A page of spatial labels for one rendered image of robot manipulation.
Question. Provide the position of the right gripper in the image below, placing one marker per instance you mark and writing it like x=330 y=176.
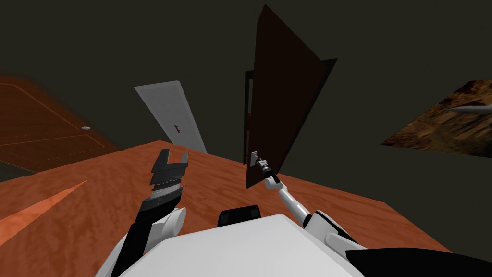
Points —
x=263 y=164

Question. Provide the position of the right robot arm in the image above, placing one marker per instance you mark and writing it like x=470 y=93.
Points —
x=296 y=206

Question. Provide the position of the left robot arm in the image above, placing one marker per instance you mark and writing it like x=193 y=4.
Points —
x=148 y=225

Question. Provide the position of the dark brown door leaf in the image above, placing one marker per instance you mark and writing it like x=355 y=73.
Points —
x=282 y=96

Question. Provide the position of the orange panelled door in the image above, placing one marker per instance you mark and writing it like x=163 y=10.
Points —
x=38 y=127

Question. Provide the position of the white door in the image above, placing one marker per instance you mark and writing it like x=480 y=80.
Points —
x=175 y=115

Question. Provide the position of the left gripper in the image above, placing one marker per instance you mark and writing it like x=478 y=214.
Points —
x=169 y=173

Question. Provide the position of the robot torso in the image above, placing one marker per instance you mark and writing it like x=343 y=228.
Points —
x=246 y=250

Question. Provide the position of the brown picture on wall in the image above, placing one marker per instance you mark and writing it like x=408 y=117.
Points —
x=446 y=123

